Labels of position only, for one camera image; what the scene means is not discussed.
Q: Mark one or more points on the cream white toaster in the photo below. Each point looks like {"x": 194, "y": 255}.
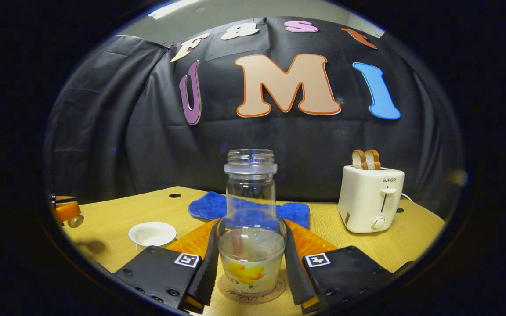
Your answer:
{"x": 363, "y": 202}

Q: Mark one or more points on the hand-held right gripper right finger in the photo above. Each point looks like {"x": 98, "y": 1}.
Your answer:
{"x": 294, "y": 276}

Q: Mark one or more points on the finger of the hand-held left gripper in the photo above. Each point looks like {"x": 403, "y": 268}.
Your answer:
{"x": 66, "y": 210}
{"x": 64, "y": 199}

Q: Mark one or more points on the clear glass water bottle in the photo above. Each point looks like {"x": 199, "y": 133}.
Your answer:
{"x": 251, "y": 202}

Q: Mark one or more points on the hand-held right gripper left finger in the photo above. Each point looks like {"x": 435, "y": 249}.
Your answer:
{"x": 207, "y": 272}

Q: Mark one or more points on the blue folded towel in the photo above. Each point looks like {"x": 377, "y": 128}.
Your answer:
{"x": 204, "y": 206}

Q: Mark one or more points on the beige ceramic teacup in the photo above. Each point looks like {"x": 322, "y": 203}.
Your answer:
{"x": 152, "y": 233}

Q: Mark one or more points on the round cork coaster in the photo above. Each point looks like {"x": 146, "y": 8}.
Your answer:
{"x": 253, "y": 298}

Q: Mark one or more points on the black backdrop cloth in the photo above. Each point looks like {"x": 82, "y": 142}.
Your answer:
{"x": 125, "y": 131}

